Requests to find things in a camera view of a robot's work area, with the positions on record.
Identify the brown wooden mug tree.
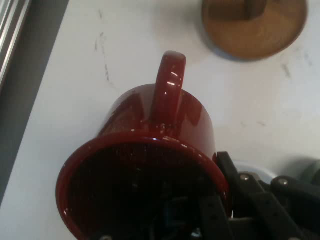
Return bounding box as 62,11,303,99
201,0,308,61

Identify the aluminium rail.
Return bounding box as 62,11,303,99
0,0,32,88

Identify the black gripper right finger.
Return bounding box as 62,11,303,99
216,151,320,240

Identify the red speckled mug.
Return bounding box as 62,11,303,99
55,50,230,240

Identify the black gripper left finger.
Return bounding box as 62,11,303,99
197,194,235,240

